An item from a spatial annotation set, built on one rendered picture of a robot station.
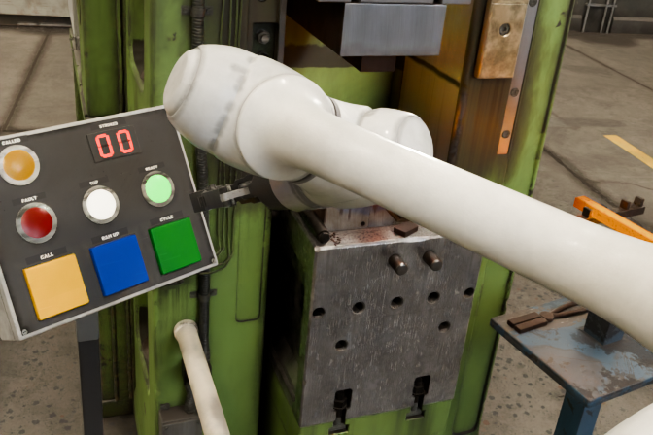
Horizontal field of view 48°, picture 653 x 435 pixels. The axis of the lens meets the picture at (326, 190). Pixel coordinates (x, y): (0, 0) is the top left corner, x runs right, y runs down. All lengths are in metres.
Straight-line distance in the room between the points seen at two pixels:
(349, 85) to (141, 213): 0.86
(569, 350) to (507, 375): 1.03
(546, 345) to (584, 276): 1.12
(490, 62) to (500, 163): 0.27
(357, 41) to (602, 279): 0.86
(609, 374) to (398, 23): 0.84
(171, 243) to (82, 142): 0.21
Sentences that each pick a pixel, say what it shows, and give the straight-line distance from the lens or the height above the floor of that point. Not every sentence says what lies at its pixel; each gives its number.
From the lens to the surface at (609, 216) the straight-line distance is 1.68.
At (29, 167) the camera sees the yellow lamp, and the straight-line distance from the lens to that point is 1.13.
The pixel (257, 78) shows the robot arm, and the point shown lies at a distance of 0.69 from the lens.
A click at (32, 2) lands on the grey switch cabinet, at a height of 0.21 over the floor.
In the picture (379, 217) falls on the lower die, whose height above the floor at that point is 0.94.
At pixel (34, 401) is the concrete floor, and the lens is 2.50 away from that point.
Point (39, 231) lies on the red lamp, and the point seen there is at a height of 1.08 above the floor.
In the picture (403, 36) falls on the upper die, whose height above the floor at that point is 1.31.
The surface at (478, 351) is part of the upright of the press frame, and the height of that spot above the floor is 0.42.
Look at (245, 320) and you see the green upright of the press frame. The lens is 1.70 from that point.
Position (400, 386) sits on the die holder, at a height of 0.53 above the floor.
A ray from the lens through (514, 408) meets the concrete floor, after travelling 2.59.
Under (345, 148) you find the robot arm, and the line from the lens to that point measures 0.61.
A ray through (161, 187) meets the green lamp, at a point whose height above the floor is 1.09.
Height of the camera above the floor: 1.61
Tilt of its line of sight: 25 degrees down
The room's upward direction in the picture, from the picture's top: 5 degrees clockwise
